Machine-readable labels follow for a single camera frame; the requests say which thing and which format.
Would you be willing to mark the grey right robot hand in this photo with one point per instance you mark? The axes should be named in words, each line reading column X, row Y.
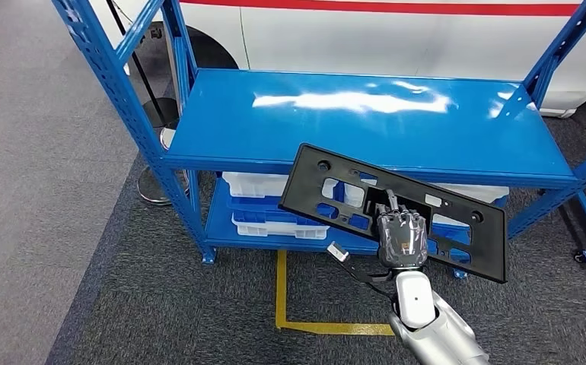
column 403, row 237

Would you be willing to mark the black plastic plate bracket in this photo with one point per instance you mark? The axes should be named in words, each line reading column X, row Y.
column 308, row 186

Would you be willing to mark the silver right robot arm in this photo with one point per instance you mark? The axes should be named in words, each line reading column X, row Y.
column 444, row 337

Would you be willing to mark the large blue plastic bin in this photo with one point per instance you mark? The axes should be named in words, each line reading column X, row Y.
column 442, row 234

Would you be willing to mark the white car red stripe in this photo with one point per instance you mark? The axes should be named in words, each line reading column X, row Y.
column 373, row 40

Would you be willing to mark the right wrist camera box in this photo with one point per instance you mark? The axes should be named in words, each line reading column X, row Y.
column 415, row 299

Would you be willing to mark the chrome stanchion post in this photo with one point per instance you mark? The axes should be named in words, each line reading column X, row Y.
column 168, row 138

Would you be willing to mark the black stanchion post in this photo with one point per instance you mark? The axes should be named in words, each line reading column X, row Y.
column 159, row 113

